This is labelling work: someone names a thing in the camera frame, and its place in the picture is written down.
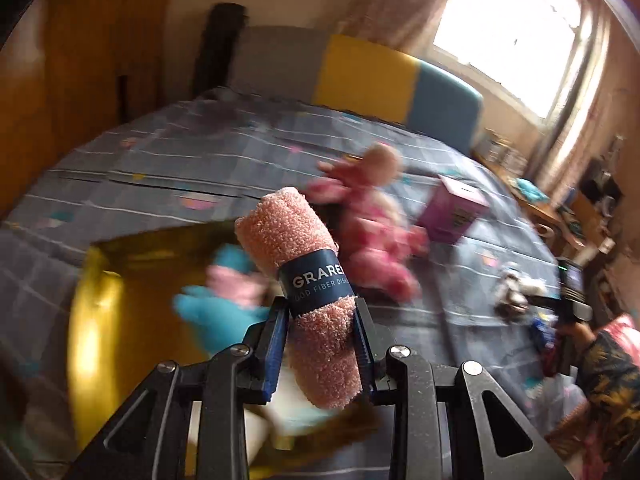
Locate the yellow headboard cushion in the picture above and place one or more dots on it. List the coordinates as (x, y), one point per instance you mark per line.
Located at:
(366, 79)

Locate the gold storage box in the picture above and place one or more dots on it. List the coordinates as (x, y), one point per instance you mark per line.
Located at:
(146, 403)

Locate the pink towel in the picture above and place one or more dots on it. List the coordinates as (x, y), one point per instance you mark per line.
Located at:
(288, 242)

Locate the pink giraffe plush toy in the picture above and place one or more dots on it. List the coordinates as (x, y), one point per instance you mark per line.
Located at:
(374, 236)

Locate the blue dolphin plush toy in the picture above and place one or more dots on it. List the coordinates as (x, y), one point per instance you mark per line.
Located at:
(220, 312)

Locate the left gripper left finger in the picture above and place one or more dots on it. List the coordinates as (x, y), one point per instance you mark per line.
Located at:
(263, 367)

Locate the teal cloth on desk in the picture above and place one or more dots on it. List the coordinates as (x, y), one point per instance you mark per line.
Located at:
(530, 192)

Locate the wooden desk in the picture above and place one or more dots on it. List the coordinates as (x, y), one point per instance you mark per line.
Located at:
(551, 225)

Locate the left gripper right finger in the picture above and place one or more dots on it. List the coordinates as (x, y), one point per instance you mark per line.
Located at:
(371, 342)

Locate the floral window curtain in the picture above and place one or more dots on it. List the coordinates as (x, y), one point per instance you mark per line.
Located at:
(398, 24)

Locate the purple printed box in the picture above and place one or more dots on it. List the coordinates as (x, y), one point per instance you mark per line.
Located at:
(452, 209)

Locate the grey headboard cushion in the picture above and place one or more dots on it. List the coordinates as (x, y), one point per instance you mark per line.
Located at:
(278, 61)

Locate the white grey sock bundle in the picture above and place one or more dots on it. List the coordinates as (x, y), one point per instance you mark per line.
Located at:
(513, 289)

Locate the black rolled mat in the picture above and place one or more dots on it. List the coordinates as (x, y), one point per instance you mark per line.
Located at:
(224, 25)

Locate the blue headboard cushion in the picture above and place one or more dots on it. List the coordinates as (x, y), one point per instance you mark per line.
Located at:
(445, 108)

